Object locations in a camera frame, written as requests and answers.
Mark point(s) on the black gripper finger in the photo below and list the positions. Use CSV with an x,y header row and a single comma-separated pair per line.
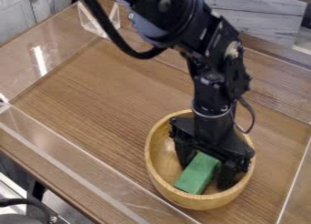
x,y
231,168
185,151

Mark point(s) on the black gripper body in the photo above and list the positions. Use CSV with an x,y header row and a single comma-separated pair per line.
x,y
213,133

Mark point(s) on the green rectangular block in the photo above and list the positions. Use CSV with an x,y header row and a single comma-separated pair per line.
x,y
197,174

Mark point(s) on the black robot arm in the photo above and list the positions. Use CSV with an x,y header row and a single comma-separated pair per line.
x,y
187,26

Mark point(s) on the brown wooden bowl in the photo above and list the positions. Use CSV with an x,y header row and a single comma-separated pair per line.
x,y
164,170

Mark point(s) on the black table leg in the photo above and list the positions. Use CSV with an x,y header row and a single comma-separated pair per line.
x,y
36,190

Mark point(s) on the clear acrylic front wall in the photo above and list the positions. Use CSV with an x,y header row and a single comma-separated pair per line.
x,y
99,191

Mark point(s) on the clear acrylic corner bracket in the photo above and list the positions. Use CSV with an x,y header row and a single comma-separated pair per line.
x,y
89,23

